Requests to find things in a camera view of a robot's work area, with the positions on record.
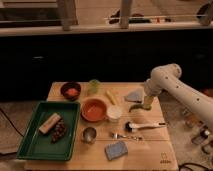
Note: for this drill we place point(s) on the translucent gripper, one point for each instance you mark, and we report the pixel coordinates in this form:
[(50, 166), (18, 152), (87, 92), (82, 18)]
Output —
[(148, 100)]

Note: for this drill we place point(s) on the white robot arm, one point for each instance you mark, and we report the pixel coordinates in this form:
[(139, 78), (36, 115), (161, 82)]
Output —
[(166, 77)]

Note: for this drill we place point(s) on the orange-red bowl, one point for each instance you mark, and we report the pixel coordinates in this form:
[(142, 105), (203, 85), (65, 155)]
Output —
[(93, 110)]

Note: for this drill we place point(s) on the orange fruit in bowl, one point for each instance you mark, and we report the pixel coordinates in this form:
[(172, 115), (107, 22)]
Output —
[(72, 92)]

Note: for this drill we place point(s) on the dark red small bowl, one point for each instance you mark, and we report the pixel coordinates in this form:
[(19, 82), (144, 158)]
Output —
[(67, 86)]

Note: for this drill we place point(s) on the green chili pepper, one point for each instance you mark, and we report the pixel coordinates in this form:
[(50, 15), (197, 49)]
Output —
[(135, 106)]

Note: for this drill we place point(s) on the white cup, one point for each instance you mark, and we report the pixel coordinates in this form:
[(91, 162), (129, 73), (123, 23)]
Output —
[(114, 113)]

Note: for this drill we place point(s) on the yellow banana piece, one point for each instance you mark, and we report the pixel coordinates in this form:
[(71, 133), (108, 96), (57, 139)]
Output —
[(111, 97)]

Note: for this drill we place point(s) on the metal fork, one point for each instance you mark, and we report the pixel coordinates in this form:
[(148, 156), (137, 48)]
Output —
[(118, 136)]

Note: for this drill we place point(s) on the green translucent cup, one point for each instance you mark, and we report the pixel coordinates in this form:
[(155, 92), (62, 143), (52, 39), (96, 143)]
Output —
[(93, 86)]

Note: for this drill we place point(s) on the blue sponge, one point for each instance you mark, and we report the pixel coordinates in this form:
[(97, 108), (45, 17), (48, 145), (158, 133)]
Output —
[(116, 150)]

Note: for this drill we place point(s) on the small metal cup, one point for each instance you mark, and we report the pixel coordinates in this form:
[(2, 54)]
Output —
[(89, 135)]

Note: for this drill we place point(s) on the dark grape bunch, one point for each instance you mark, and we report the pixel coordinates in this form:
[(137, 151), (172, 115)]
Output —
[(59, 131)]

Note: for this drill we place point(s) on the tan wooden block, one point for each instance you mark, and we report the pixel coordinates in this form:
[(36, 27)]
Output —
[(49, 123)]

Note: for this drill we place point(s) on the green plastic tray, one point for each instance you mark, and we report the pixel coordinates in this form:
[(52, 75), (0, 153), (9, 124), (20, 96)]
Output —
[(36, 145)]

